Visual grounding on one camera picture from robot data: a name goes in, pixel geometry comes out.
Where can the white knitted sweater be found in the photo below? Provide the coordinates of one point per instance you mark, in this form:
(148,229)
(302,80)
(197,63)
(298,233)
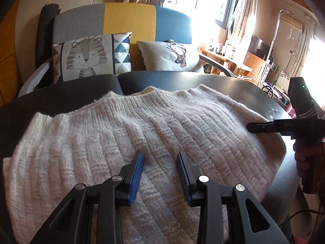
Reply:
(101,127)

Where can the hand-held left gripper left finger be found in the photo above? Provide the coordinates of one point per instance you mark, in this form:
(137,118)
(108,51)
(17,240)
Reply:
(135,178)

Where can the black monitor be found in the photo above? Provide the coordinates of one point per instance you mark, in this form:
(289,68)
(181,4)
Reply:
(257,44)

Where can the pink blanket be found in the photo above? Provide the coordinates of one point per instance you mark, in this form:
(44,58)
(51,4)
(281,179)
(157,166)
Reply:
(291,110)

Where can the tiger print cushion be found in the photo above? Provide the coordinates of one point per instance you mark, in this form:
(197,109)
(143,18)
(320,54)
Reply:
(83,56)

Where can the wooden wardrobe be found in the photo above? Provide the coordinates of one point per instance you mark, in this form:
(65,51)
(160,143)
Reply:
(9,56)

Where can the deer print cushion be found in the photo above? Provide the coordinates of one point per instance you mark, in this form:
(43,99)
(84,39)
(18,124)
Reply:
(157,56)

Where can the white hanging bird ornament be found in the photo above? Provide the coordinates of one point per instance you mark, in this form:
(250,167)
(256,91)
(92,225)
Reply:
(290,33)

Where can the white metal stand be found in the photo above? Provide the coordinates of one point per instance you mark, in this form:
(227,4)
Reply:
(275,35)

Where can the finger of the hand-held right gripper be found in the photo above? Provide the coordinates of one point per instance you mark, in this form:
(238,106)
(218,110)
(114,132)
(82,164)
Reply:
(266,127)

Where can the grey yellow blue sofa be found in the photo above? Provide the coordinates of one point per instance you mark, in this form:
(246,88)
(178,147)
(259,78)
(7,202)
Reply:
(129,20)

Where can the white leaf print board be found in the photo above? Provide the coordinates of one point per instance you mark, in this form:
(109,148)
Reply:
(283,81)

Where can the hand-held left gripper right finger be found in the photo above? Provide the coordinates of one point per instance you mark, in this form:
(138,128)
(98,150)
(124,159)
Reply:
(184,178)

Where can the person's right hand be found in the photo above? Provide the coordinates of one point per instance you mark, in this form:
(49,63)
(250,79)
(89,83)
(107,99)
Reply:
(299,157)

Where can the cluttered wooden desk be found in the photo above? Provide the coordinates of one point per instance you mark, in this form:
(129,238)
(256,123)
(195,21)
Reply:
(221,58)

